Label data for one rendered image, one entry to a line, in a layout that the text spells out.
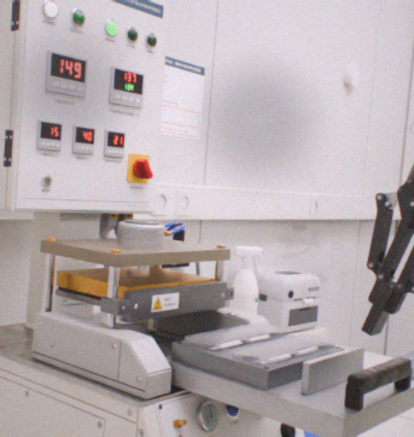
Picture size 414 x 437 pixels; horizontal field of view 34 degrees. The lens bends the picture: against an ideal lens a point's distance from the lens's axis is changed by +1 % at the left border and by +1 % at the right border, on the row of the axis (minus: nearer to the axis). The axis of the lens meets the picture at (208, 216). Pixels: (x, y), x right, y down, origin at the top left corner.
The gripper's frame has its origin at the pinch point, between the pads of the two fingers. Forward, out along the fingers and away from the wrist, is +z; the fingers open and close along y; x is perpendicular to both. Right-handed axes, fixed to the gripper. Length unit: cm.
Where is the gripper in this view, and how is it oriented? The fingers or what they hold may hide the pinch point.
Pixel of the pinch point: (381, 308)
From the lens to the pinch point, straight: 89.7
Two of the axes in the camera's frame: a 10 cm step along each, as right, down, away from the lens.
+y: 7.1, 4.3, -5.6
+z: -3.4, 9.0, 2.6
